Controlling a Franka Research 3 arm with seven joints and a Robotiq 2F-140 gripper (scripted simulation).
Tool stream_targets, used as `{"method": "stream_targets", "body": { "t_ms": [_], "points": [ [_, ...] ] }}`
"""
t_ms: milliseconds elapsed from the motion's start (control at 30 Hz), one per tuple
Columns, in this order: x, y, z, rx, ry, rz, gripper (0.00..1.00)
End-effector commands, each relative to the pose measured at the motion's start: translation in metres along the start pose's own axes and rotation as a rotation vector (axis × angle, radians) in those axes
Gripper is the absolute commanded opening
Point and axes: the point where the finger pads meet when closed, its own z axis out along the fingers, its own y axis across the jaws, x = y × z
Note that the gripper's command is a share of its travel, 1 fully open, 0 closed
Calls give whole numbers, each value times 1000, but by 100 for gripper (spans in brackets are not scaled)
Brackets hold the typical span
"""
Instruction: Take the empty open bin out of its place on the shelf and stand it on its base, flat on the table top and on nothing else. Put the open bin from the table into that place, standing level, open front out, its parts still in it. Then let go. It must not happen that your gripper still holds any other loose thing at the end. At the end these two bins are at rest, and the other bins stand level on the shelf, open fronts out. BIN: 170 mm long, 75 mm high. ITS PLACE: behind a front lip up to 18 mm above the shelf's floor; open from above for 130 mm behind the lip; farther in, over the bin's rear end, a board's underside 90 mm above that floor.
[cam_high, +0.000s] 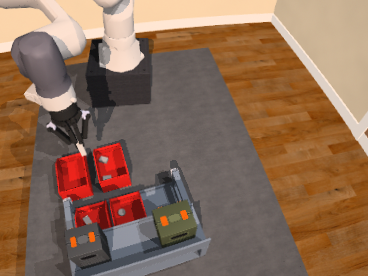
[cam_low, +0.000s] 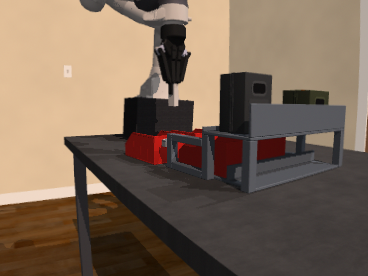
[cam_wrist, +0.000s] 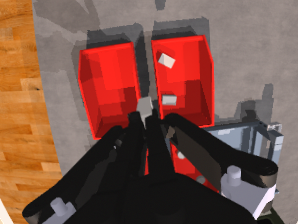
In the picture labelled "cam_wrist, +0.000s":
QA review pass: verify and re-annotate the grey metal shelf frame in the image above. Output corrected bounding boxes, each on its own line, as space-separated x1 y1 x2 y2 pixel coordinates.
203 121 284 164

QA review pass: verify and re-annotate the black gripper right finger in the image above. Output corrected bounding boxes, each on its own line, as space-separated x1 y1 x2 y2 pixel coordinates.
143 96 278 224

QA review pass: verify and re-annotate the small white block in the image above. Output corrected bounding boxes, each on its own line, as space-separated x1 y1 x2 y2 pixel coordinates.
158 53 175 69

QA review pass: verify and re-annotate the white round disc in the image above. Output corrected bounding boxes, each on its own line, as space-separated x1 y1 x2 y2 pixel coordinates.
177 150 186 159

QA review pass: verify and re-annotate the olive green case with orange latches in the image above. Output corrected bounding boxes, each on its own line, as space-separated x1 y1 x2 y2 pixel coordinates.
256 207 285 224

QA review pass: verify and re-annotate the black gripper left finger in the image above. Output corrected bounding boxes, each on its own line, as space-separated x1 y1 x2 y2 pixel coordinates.
22 98 147 224

